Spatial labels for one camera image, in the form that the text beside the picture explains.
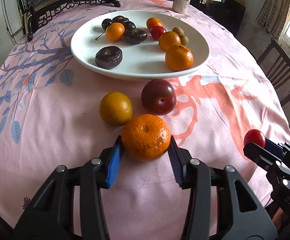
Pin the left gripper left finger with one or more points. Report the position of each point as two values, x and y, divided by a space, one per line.
49 215

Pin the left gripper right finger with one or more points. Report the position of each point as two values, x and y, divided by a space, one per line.
240 215

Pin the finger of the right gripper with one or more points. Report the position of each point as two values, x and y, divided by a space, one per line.
258 155
274 149

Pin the large orange mandarin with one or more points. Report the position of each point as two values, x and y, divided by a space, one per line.
146 137

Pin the small orange kumquat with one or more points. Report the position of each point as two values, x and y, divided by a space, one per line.
115 32

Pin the dark wooden chair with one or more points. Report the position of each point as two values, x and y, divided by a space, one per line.
279 71

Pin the pink deer tablecloth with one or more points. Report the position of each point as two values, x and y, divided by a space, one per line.
49 116

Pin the dark red plum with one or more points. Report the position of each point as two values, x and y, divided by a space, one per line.
158 97

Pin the yellow orange fruit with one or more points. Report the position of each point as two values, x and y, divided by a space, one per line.
116 109

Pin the orange mandarin on plate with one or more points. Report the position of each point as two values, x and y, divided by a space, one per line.
179 58

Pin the tan longan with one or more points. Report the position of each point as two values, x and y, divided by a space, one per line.
178 31
184 40

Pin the white round plate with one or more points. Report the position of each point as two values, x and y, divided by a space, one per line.
145 61

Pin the red cherry tomato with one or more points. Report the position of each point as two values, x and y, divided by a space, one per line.
157 31

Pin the dark water chestnut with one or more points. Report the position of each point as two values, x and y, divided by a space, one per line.
135 36
109 57
120 19

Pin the beige drink can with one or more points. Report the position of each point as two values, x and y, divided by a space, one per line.
180 6

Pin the dark cherry with stem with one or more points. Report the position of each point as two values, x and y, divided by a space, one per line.
105 24

